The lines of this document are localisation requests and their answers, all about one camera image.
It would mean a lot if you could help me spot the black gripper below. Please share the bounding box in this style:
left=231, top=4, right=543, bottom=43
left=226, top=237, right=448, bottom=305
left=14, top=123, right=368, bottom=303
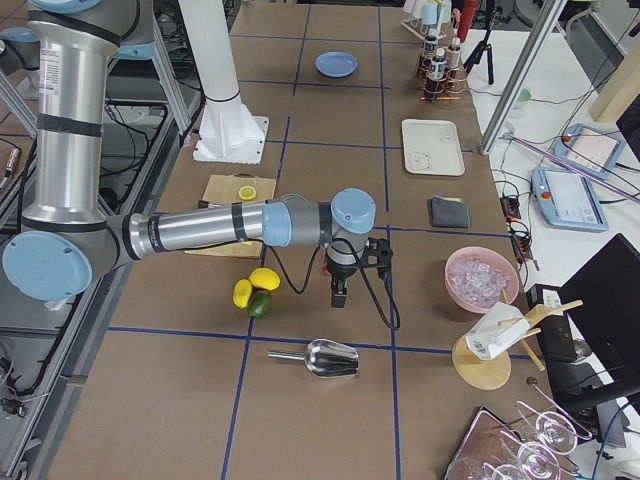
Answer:
left=326, top=245, right=359, bottom=308

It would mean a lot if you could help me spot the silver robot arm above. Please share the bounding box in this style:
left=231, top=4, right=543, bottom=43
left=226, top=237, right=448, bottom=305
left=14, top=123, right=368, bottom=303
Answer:
left=2, top=1, right=376, bottom=306

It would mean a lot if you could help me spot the blue round plate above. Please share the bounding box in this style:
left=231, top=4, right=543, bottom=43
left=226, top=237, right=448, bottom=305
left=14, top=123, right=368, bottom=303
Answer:
left=315, top=51, right=359, bottom=78

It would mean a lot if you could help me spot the metal scoop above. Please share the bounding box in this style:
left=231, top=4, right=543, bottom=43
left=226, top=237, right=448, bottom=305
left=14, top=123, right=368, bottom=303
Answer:
left=268, top=339, right=360, bottom=378

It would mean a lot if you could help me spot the yellow lemon upper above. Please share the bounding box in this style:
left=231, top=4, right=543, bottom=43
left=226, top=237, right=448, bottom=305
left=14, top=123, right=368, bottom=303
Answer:
left=248, top=267, right=281, bottom=291

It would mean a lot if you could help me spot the yellow lemon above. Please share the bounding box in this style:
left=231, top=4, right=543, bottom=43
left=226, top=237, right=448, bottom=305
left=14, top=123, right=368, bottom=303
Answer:
left=248, top=267, right=281, bottom=291
left=232, top=278, right=253, bottom=309

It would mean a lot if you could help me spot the green lime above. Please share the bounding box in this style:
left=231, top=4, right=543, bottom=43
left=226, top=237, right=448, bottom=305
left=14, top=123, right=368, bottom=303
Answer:
left=247, top=290, right=272, bottom=318

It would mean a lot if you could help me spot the yellow lemon lower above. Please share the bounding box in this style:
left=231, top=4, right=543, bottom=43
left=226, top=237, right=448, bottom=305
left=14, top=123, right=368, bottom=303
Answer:
left=232, top=278, right=253, bottom=309

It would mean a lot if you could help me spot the wooden cutting board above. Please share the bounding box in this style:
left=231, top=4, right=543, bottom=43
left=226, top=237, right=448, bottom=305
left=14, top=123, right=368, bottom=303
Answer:
left=183, top=174, right=278, bottom=260

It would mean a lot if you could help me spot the grey folded cloth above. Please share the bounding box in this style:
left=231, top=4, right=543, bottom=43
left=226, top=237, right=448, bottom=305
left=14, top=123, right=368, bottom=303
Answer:
left=427, top=196, right=470, bottom=228

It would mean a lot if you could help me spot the halved lemon slice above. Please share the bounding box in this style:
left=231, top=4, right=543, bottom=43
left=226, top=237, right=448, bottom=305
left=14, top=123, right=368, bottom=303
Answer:
left=237, top=185, right=257, bottom=201

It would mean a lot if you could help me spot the pink bowl of ice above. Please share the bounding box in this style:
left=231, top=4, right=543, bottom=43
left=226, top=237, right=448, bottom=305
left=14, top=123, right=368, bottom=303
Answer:
left=444, top=246, right=520, bottom=313

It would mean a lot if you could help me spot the cream bear tray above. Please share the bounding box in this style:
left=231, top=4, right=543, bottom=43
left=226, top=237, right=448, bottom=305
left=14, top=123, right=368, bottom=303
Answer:
left=401, top=119, right=465, bottom=177

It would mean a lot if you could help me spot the dark tea bottle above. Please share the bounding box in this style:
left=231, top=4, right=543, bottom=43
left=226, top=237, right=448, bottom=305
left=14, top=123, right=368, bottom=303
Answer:
left=445, top=37, right=461, bottom=79
left=428, top=48, right=446, bottom=97
left=416, top=30, right=439, bottom=80

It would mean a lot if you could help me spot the blue teach pendant near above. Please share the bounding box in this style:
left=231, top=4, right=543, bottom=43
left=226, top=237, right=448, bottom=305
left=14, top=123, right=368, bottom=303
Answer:
left=531, top=167, right=609, bottom=232

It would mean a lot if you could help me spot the blue teach pendant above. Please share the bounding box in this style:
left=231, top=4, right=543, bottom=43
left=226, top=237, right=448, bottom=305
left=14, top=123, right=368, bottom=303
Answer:
left=553, top=123, right=626, bottom=180
left=531, top=167, right=609, bottom=232

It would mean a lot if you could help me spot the black monitor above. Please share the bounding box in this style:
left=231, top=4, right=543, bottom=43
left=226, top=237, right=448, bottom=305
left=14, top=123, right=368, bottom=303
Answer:
left=540, top=233, right=639, bottom=413

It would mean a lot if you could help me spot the wine glass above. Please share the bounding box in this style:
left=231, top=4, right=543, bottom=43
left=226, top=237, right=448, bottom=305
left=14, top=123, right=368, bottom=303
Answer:
left=515, top=400, right=578, bottom=456

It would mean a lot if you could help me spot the white cup rack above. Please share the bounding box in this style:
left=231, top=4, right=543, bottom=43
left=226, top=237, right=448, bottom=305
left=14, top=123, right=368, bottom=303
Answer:
left=401, top=0, right=461, bottom=39

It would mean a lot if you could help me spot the blue teach pendant far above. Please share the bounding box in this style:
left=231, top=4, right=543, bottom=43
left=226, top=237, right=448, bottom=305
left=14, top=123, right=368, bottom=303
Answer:
left=553, top=123, right=626, bottom=180

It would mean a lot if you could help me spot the black tripod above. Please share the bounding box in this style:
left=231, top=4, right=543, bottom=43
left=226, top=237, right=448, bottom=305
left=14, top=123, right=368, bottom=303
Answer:
left=463, top=0, right=496, bottom=85

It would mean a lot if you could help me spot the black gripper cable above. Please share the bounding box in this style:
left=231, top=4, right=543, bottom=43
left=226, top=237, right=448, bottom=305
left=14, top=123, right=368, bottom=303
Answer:
left=259, top=234, right=403, bottom=330

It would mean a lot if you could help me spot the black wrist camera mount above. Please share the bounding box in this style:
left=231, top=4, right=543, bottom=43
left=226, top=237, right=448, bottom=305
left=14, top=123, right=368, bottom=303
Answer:
left=361, top=237, right=393, bottom=278

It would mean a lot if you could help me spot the white pillar mount base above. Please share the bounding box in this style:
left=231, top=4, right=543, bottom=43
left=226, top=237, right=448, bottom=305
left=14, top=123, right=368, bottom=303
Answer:
left=179, top=0, right=269, bottom=165

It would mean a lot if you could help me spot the copper wire bottle rack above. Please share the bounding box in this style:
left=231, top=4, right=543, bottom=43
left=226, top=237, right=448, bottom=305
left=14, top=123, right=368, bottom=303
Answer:
left=416, top=48, right=467, bottom=102

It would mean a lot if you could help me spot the aluminium frame post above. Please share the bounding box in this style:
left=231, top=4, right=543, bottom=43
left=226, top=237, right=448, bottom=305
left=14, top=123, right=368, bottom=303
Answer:
left=479, top=0, right=567, bottom=155

